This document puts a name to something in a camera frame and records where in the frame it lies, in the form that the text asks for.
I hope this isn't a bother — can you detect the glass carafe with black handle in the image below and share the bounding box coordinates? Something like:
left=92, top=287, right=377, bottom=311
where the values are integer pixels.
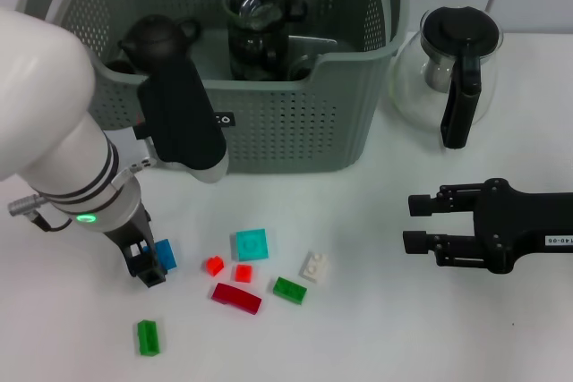
left=388, top=5, right=505, bottom=150

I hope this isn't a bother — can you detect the green rectangular block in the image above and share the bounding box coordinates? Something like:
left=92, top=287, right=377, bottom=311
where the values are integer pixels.
left=137, top=318, right=162, bottom=358
left=272, top=276, right=309, bottom=306

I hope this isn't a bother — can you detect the thin flat grey plate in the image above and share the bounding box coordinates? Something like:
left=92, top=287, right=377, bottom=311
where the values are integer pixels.
left=288, top=34, right=339, bottom=46

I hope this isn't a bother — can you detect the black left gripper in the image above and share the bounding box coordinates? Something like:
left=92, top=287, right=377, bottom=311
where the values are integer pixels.
left=103, top=205, right=167, bottom=290

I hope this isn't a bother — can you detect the white two-stud block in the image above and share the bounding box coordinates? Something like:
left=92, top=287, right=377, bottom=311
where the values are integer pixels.
left=298, top=250, right=329, bottom=284

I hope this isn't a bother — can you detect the blue square block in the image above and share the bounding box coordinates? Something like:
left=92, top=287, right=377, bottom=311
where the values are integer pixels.
left=142, top=238, right=178, bottom=273

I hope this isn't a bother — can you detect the grey perforated plastic storage bin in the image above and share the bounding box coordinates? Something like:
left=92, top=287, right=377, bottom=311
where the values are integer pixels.
left=13, top=0, right=412, bottom=175

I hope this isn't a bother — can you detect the dark red long block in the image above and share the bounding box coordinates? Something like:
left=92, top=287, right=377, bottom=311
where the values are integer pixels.
left=210, top=282, right=263, bottom=315

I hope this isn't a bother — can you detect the dark clay teapot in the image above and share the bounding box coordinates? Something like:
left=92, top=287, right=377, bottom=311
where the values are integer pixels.
left=116, top=13, right=201, bottom=74

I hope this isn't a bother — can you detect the teal square block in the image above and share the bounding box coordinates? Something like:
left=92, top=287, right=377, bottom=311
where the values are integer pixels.
left=230, top=228, right=271, bottom=263

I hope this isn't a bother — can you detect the small red peaked block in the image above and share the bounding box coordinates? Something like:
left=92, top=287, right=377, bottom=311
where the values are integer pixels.
left=205, top=255, right=225, bottom=277

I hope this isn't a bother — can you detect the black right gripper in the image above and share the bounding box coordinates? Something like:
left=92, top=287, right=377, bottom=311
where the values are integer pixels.
left=402, top=178, right=573, bottom=276

